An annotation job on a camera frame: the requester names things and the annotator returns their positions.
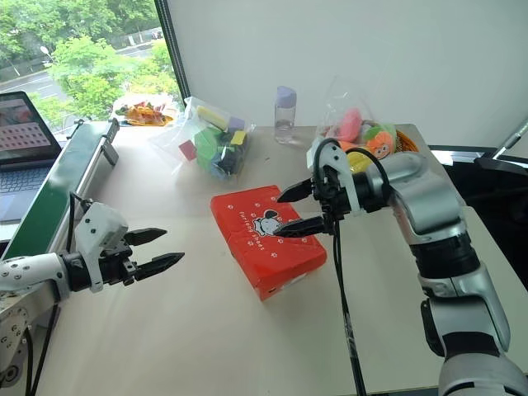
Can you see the pink plush toy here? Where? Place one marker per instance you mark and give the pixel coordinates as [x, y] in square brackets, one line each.
[350, 123]

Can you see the pink foam cube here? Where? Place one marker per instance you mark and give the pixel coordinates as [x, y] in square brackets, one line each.
[187, 150]

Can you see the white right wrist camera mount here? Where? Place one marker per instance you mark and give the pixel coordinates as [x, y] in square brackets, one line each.
[336, 158]

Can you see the black side table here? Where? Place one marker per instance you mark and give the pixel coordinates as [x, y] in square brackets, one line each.
[458, 152]

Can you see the long yellow foam block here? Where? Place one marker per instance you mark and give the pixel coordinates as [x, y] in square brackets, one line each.
[211, 116]

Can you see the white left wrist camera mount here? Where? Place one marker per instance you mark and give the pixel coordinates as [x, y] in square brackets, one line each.
[101, 224]

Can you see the black conveyor bracket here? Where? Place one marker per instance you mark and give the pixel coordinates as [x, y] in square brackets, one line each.
[112, 144]

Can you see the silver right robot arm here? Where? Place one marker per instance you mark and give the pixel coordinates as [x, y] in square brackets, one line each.
[433, 198]

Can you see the green conveyor belt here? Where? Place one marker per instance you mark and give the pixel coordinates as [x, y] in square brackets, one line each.
[41, 206]

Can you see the orange plush toy with face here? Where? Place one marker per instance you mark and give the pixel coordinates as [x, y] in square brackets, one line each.
[381, 146]

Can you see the open laptop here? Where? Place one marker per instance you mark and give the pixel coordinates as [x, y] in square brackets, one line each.
[20, 136]

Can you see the yellow plush toy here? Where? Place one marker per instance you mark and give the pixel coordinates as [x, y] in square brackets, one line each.
[358, 161]

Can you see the silver stand pole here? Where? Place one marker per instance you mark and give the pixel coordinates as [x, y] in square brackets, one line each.
[513, 138]

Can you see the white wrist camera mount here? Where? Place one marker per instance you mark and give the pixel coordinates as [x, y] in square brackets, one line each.
[101, 224]
[336, 158]

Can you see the black window frame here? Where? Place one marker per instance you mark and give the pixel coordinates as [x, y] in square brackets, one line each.
[173, 49]

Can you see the red cardboard shoe box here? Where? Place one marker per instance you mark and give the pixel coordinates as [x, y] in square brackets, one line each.
[255, 255]

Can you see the purple foam block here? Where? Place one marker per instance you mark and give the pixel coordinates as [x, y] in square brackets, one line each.
[237, 123]

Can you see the clear bag of plush toys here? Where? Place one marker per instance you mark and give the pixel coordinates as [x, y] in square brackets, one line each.
[338, 103]

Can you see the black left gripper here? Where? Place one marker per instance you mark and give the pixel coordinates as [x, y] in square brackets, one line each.
[117, 268]

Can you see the clear bag of foam blocks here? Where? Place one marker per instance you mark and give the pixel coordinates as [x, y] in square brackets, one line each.
[169, 138]

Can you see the blue foam block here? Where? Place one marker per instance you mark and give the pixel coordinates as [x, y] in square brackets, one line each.
[218, 170]

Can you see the green foam block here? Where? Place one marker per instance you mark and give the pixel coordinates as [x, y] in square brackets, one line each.
[207, 146]

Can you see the plain orange plush toy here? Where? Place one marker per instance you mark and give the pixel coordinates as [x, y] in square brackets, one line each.
[350, 146]

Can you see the clear bottle with purple cap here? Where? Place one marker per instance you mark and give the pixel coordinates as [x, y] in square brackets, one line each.
[285, 121]

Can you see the yellow-topped black foam block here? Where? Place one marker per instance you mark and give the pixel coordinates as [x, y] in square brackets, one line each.
[239, 138]

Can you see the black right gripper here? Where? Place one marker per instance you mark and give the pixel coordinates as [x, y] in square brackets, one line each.
[330, 194]

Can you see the colourful snack packets pile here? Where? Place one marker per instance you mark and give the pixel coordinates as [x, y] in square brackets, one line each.
[144, 112]

